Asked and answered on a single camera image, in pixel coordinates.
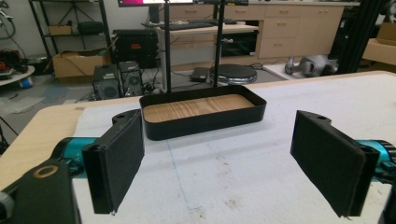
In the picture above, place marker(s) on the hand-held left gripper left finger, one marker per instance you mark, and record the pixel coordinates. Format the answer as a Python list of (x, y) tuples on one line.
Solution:
[(120, 161)]

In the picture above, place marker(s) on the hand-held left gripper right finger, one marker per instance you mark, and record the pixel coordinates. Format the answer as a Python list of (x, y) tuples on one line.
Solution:
[(327, 161)]

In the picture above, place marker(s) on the white table mat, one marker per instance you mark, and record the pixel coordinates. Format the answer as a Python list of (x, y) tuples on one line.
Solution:
[(249, 174)]

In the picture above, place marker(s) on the black computer tower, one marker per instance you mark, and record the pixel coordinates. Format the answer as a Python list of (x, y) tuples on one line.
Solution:
[(132, 77), (107, 82)]

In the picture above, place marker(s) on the black tray with wooden bottom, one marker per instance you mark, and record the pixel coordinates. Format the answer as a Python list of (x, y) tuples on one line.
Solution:
[(199, 107)]

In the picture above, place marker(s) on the grey robot part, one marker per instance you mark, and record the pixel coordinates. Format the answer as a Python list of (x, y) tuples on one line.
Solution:
[(314, 65)]

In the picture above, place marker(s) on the open cardboard box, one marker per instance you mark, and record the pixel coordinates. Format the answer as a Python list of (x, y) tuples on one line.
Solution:
[(77, 63)]

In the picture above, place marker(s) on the black metal stand pole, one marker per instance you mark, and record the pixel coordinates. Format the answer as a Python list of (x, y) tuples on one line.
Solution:
[(218, 46), (167, 56)]

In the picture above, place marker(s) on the black equipment case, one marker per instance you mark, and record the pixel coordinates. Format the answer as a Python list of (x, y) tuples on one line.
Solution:
[(135, 46)]

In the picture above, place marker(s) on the black laptop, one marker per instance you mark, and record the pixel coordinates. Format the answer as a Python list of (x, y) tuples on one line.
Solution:
[(200, 74)]

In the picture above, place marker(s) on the blue tape roll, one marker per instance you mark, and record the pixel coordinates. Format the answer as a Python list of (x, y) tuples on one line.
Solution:
[(26, 82)]

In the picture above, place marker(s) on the black round disc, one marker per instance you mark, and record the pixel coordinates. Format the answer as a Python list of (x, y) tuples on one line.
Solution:
[(233, 74)]

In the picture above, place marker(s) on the white round table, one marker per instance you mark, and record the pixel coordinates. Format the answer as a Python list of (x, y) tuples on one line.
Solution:
[(15, 76)]

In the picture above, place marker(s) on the black metal shelf rack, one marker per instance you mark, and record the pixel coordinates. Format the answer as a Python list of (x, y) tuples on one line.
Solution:
[(102, 25)]

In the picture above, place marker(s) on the light wooden cabinet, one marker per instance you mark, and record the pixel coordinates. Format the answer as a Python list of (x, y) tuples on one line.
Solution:
[(289, 28)]

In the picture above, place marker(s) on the light wooden desk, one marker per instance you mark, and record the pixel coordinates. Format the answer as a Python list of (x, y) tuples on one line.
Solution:
[(199, 46)]

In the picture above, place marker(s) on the black keyboard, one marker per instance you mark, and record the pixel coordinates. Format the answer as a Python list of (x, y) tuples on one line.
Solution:
[(186, 25)]

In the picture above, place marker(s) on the computer monitor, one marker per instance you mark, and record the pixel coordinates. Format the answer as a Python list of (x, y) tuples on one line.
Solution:
[(155, 2)]

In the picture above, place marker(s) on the black aluminium frame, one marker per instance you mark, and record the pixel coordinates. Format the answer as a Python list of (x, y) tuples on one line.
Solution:
[(355, 34)]

